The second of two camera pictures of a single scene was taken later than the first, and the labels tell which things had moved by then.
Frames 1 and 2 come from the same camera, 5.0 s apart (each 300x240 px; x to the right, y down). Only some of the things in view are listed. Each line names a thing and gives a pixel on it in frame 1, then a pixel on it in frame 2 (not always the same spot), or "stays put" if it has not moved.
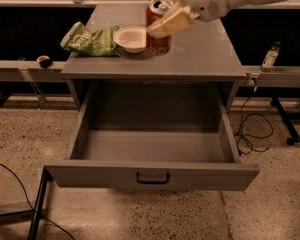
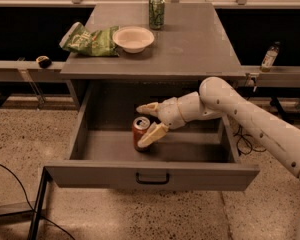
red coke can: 155,9 to 139,125
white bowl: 131,38 stays put
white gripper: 204,1 to 169,113
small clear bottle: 270,57 stays put
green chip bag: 101,43 stays put
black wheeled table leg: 295,137 stays put
